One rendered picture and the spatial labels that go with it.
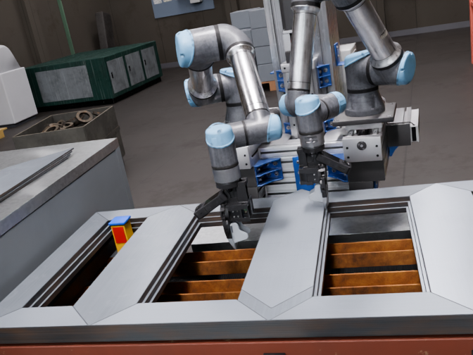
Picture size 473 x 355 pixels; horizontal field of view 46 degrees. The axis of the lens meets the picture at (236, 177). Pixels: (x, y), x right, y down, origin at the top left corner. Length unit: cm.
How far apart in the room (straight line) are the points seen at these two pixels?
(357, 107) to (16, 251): 128
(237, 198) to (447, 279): 58
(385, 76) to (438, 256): 80
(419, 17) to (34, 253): 1161
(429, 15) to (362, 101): 1080
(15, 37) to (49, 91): 141
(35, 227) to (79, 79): 872
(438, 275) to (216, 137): 64
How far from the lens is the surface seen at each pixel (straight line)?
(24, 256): 185
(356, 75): 211
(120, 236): 196
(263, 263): 151
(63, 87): 1078
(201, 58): 184
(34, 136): 542
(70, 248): 191
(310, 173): 174
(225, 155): 148
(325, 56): 231
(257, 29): 860
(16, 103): 1028
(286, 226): 170
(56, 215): 200
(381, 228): 205
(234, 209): 153
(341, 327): 127
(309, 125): 168
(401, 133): 228
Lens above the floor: 156
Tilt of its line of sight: 19 degrees down
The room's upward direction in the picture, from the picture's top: 10 degrees counter-clockwise
